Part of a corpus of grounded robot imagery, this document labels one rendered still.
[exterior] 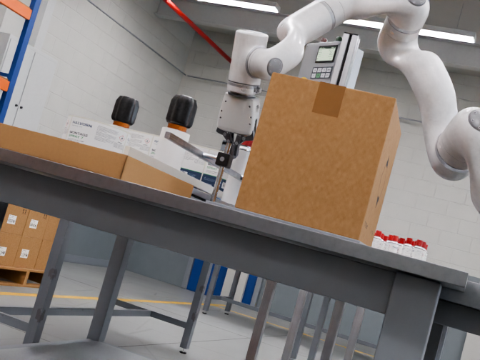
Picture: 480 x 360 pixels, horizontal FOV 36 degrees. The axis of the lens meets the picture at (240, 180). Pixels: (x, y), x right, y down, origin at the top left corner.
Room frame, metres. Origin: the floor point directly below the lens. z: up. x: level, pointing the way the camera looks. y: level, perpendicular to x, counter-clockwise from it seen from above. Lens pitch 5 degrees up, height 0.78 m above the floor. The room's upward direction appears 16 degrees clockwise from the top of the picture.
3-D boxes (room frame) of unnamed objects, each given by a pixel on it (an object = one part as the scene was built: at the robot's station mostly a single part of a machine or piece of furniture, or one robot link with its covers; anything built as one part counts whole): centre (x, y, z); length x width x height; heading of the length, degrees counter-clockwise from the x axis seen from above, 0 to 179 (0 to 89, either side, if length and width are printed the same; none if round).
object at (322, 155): (1.52, -0.16, 0.99); 0.30 x 0.24 x 0.27; 164
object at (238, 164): (2.05, 0.01, 0.98); 0.05 x 0.05 x 0.20
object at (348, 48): (2.26, -0.21, 1.16); 0.04 x 0.04 x 0.67; 72
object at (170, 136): (1.98, -0.01, 0.95); 1.07 x 0.01 x 0.01; 162
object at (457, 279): (2.18, 0.07, 0.82); 2.10 x 1.50 x 0.02; 162
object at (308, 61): (2.34, -0.18, 1.38); 0.17 x 0.10 x 0.19; 37
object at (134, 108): (2.62, 0.45, 1.04); 0.09 x 0.09 x 0.29
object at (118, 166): (1.32, 0.25, 0.85); 0.30 x 0.26 x 0.04; 162
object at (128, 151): (2.00, 0.06, 0.90); 1.07 x 0.01 x 0.02; 162
